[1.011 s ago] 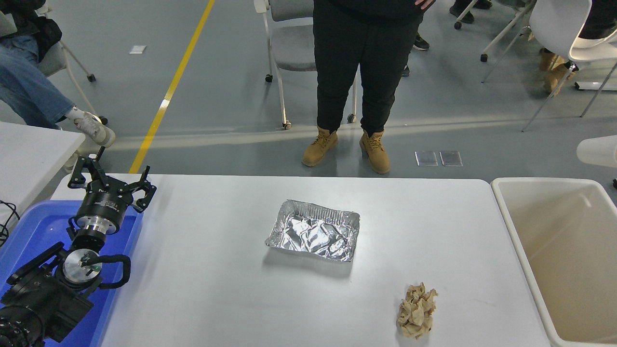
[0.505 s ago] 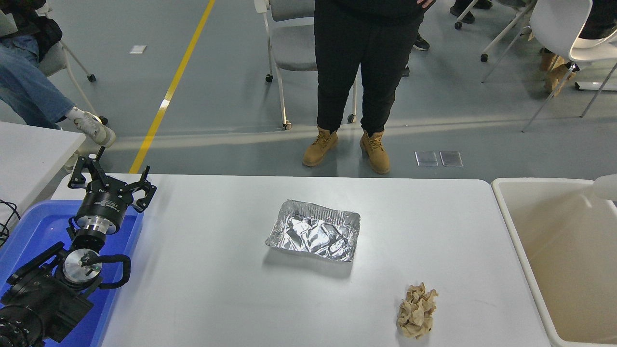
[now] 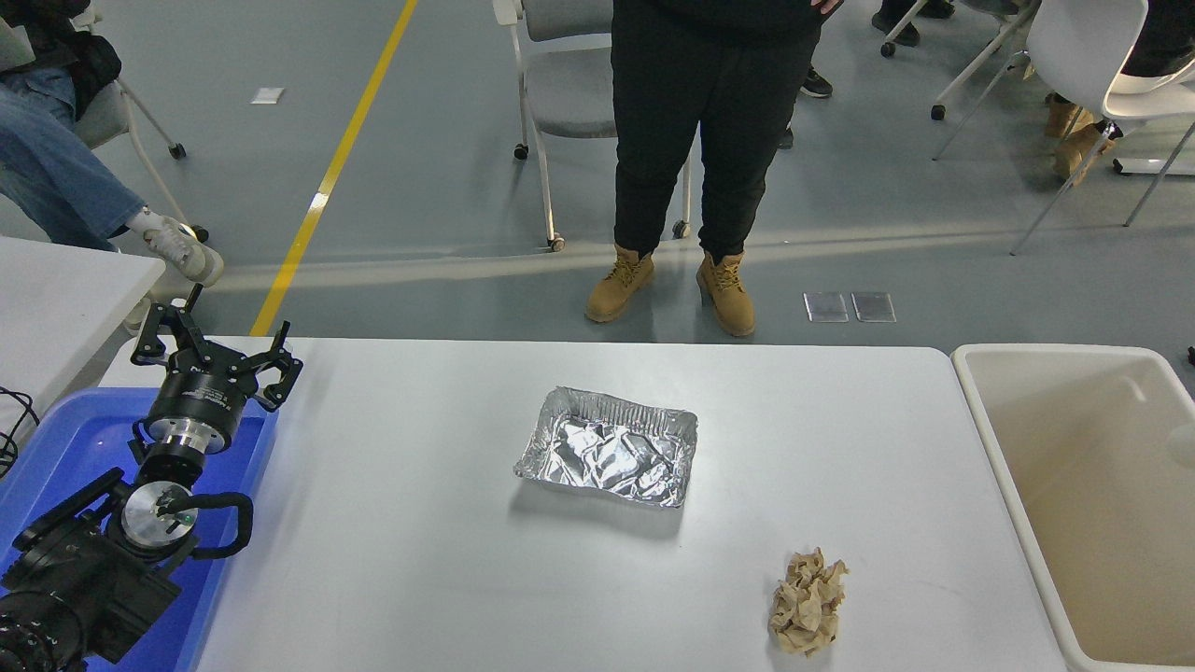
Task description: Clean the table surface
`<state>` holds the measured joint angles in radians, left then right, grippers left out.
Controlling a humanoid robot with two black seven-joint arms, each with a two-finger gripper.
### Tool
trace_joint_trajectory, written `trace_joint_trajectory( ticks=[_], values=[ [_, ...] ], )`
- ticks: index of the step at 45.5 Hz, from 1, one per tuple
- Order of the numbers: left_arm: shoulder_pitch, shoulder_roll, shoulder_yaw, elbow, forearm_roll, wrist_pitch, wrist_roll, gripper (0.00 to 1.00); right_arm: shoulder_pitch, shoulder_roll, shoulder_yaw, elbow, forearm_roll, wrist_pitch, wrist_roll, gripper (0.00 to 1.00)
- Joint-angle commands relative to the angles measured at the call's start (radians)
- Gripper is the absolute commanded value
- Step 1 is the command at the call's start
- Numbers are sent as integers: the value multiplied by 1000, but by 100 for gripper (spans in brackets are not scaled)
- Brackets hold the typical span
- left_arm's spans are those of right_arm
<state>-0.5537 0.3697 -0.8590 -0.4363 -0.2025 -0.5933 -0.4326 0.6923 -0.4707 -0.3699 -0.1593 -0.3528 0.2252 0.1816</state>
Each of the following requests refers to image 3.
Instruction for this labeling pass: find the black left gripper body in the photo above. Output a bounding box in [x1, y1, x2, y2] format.
[148, 362, 253, 435]

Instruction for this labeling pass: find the silver foil tray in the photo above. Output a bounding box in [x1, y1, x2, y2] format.
[513, 386, 699, 510]

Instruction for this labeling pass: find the grey tablet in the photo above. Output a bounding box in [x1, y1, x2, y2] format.
[0, 19, 36, 71]

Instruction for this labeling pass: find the tan paper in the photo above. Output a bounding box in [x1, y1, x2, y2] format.
[767, 548, 850, 657]

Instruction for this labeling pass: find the blue plastic tray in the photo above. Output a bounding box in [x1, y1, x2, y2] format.
[0, 387, 281, 672]

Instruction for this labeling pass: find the white side table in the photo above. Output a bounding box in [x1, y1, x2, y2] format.
[0, 235, 166, 440]

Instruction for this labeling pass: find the seated person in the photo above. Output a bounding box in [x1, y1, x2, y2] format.
[0, 0, 225, 332]
[1044, 0, 1195, 183]

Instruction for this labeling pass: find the grey wheeled chair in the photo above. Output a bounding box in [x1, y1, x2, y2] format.
[70, 0, 210, 242]

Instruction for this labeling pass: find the grey padded white-framed chair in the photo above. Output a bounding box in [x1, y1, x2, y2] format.
[493, 0, 694, 253]

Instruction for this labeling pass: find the standing person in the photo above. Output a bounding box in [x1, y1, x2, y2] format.
[586, 0, 844, 339]

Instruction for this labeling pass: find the white-legged castor chair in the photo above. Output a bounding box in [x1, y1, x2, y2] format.
[879, 0, 1037, 120]

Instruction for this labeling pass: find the large pale plastic bin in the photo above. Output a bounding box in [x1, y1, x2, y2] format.
[950, 343, 1195, 672]

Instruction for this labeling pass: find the white shell chair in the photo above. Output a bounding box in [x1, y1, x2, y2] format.
[934, 0, 1195, 255]

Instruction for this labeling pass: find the white furniture foot bar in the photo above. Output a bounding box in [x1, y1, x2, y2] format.
[1111, 156, 1195, 176]

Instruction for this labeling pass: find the black cable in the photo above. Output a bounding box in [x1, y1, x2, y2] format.
[0, 385, 40, 479]

